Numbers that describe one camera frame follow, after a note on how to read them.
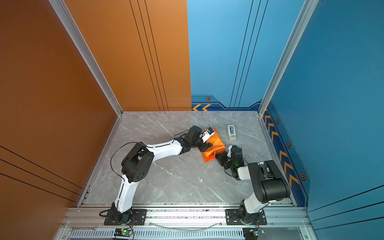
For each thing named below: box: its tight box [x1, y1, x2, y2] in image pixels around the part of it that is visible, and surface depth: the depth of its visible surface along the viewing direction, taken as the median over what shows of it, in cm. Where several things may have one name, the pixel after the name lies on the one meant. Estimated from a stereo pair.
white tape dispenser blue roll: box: [227, 124, 237, 141], surface depth 105 cm
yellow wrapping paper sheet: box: [201, 128, 226, 163], surface depth 93 cm
